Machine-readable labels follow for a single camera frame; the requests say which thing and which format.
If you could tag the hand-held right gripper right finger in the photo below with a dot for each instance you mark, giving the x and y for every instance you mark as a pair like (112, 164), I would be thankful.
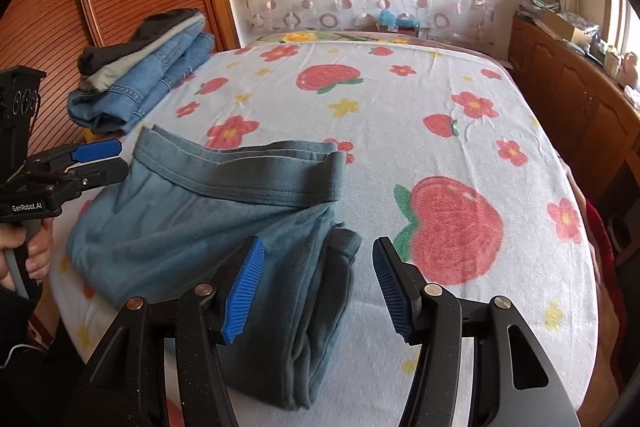
(392, 292)

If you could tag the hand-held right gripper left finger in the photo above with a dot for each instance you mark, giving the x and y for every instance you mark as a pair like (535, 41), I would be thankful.
(245, 292)

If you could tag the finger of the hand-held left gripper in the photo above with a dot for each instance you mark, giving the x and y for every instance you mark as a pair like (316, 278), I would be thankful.
(105, 172)
(97, 151)

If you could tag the blue-grey pants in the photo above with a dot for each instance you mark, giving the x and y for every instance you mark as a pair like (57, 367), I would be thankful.
(175, 227)

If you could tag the person's left forearm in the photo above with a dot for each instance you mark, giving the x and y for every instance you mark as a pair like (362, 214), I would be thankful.
(30, 387)

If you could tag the folded beige pants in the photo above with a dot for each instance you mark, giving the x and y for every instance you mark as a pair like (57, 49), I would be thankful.
(107, 76)

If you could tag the folded dark grey pants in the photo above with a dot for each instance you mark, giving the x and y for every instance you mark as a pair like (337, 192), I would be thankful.
(135, 37)

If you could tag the person's left hand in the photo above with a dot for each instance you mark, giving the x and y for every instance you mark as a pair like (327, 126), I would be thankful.
(40, 254)

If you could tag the folded denim jeans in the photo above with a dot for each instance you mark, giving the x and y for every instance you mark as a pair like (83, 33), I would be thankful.
(145, 82)

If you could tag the white floral bed sheet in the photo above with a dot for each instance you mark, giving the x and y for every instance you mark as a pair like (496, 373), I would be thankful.
(400, 147)

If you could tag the pink floral blanket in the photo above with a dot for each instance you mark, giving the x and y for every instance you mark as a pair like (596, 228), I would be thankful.
(607, 317)

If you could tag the red cloth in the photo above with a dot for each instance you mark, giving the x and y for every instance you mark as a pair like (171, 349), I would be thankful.
(607, 252)

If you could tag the wooden sideboard cabinet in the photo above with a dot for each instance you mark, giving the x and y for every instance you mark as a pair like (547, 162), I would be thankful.
(575, 97)

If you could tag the blue toy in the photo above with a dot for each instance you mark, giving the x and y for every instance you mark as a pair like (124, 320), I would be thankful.
(395, 19)

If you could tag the cardboard box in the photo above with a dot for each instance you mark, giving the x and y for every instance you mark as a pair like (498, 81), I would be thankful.
(567, 27)

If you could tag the pink figurine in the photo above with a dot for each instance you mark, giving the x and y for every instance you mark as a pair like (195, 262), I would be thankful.
(630, 69)

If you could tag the window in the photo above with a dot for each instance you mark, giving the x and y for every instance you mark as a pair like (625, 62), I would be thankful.
(625, 17)

